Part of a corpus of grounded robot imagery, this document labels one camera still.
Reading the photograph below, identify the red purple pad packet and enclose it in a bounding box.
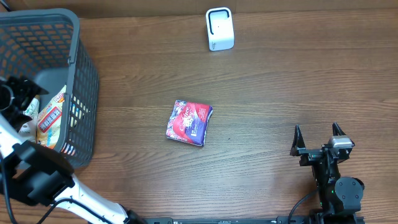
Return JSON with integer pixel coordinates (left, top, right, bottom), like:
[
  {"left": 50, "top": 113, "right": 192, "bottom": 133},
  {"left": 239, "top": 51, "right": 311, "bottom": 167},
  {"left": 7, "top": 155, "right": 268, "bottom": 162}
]
[{"left": 165, "top": 100, "right": 213, "bottom": 146}]

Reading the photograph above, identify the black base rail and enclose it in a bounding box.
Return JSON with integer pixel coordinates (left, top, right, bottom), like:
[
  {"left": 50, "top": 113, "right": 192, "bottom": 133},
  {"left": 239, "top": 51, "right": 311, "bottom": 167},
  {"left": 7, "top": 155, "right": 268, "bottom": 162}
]
[{"left": 136, "top": 216, "right": 366, "bottom": 224}]

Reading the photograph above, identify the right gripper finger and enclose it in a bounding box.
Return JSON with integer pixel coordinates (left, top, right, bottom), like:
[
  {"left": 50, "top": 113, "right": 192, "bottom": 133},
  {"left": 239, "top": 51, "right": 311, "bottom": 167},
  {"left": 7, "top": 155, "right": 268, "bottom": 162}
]
[
  {"left": 332, "top": 122, "right": 345, "bottom": 136},
  {"left": 290, "top": 124, "right": 306, "bottom": 155}
]

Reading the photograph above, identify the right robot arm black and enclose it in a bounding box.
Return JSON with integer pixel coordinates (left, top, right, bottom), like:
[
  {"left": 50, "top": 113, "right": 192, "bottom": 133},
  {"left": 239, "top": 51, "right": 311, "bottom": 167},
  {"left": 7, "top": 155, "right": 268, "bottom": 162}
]
[{"left": 290, "top": 122, "right": 364, "bottom": 223}]

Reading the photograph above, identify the orange yellow snack bag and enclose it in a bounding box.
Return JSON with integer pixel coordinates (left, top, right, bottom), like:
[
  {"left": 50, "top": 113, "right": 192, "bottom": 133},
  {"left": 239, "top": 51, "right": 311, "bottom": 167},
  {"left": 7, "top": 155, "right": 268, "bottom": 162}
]
[{"left": 36, "top": 85, "right": 67, "bottom": 149}]

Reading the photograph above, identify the white barcode scanner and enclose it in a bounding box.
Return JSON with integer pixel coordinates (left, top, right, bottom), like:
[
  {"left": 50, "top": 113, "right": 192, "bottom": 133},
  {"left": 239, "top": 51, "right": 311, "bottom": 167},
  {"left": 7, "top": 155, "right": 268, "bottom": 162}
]
[{"left": 205, "top": 7, "right": 234, "bottom": 52}]

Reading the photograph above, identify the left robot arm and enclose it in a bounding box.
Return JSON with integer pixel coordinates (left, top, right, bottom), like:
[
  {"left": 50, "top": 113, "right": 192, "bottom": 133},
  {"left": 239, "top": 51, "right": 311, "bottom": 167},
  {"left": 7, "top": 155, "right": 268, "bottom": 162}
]
[{"left": 1, "top": 77, "right": 144, "bottom": 223}]

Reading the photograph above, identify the white tube with gold cap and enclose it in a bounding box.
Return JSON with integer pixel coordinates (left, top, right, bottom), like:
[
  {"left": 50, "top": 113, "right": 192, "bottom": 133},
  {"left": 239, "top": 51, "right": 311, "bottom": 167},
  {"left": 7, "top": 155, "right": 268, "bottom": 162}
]
[{"left": 19, "top": 95, "right": 40, "bottom": 142}]

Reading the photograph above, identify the grey plastic mesh basket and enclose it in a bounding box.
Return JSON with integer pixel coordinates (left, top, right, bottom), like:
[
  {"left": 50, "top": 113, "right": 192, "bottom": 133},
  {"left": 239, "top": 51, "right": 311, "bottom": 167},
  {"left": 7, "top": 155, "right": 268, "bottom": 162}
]
[{"left": 1, "top": 9, "right": 100, "bottom": 168}]

